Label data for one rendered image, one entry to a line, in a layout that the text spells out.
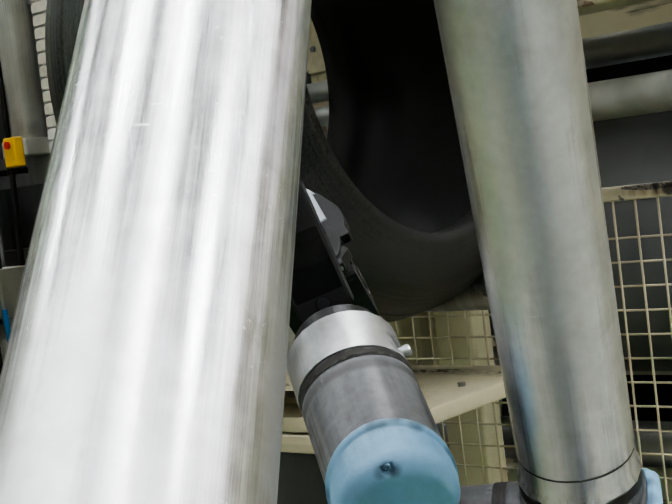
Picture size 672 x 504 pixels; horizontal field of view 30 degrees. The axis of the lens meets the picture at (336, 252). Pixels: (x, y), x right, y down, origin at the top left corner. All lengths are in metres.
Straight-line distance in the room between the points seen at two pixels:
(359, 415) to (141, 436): 0.46
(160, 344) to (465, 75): 0.37
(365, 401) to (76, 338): 0.45
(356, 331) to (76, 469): 0.53
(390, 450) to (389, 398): 0.05
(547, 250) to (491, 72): 0.12
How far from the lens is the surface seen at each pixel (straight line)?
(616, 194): 1.57
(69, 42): 1.26
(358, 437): 0.87
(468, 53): 0.76
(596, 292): 0.84
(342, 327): 0.94
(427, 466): 0.86
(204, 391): 0.45
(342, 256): 1.02
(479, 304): 1.45
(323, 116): 1.81
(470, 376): 1.46
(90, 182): 0.50
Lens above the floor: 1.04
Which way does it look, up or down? 3 degrees down
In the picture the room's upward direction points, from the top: 7 degrees counter-clockwise
